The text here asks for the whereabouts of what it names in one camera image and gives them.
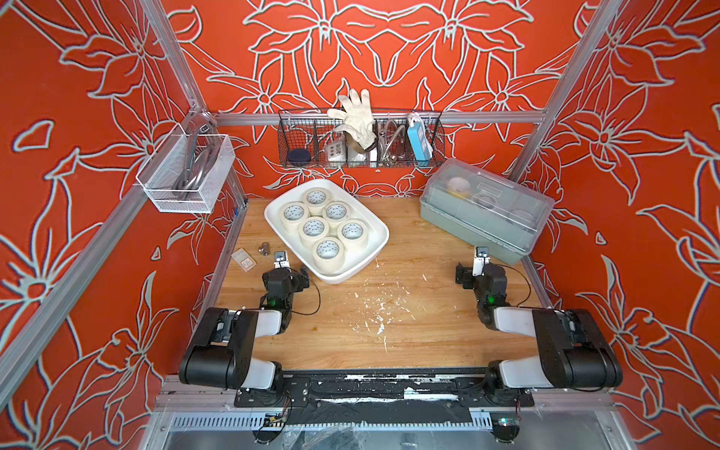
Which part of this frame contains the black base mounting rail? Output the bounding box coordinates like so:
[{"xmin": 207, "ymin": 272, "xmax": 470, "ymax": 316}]
[{"xmin": 235, "ymin": 367, "xmax": 534, "ymax": 408}]

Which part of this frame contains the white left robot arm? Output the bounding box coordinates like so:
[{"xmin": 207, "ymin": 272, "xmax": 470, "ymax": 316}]
[{"xmin": 178, "ymin": 267, "xmax": 311, "ymax": 393}]

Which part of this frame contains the white work glove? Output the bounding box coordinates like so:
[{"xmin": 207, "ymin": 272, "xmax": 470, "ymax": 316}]
[{"xmin": 327, "ymin": 89, "xmax": 376, "ymax": 153}]

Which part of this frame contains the beige masking tape roll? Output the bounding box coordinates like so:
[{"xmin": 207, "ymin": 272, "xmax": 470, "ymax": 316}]
[
  {"xmin": 337, "ymin": 219, "xmax": 369, "ymax": 252},
  {"xmin": 301, "ymin": 187, "xmax": 334, "ymax": 217},
  {"xmin": 322, "ymin": 201, "xmax": 353, "ymax": 228},
  {"xmin": 298, "ymin": 217, "xmax": 330, "ymax": 249},
  {"xmin": 279, "ymin": 202, "xmax": 309, "ymax": 233},
  {"xmin": 312, "ymin": 236, "xmax": 345, "ymax": 275}
]

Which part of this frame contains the white power adapter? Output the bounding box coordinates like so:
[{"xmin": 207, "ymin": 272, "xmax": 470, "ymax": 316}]
[{"xmin": 324, "ymin": 138, "xmax": 347, "ymax": 163}]

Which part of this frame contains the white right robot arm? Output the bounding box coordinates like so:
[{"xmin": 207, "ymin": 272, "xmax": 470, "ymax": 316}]
[{"xmin": 456, "ymin": 262, "xmax": 624, "ymax": 391}]

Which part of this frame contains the blue white box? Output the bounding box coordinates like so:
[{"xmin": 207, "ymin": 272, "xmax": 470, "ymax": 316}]
[{"xmin": 407, "ymin": 112, "xmax": 433, "ymax": 167}]

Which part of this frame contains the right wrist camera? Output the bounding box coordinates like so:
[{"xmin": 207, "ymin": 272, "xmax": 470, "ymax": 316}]
[{"xmin": 472, "ymin": 247, "xmax": 491, "ymax": 277}]

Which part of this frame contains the translucent lidded storage box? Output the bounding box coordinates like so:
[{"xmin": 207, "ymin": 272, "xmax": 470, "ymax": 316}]
[{"xmin": 420, "ymin": 159, "xmax": 555, "ymax": 266}]

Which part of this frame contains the small clear plastic packet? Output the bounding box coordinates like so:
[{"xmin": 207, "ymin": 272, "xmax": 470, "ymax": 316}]
[{"xmin": 232, "ymin": 249, "xmax": 257, "ymax": 272}]

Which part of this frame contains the dark blue round object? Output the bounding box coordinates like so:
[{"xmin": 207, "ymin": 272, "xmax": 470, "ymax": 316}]
[{"xmin": 287, "ymin": 148, "xmax": 312, "ymax": 167}]

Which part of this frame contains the white plastic storage tray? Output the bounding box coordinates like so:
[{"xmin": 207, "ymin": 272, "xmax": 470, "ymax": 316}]
[{"xmin": 264, "ymin": 179, "xmax": 390, "ymax": 284}]

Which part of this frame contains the white mesh wall basket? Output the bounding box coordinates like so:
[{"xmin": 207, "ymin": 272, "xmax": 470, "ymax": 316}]
[{"xmin": 136, "ymin": 125, "xmax": 234, "ymax": 214}]

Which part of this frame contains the black wire wall basket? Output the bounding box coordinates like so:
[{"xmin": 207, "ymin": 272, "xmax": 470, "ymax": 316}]
[{"xmin": 277, "ymin": 109, "xmax": 447, "ymax": 169}]

